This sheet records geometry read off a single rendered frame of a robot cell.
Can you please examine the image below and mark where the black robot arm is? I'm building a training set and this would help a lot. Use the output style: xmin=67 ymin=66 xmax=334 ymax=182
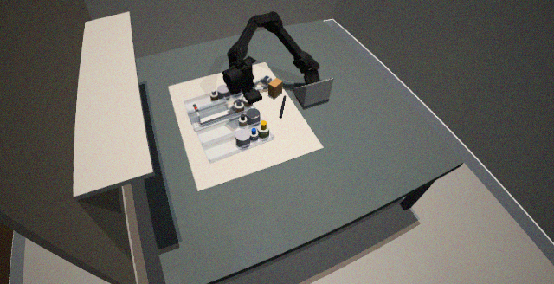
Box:
xmin=222 ymin=11 xmax=321 ymax=94

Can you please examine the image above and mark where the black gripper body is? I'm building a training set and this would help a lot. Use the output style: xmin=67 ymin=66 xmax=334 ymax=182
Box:
xmin=241 ymin=75 xmax=262 ymax=104

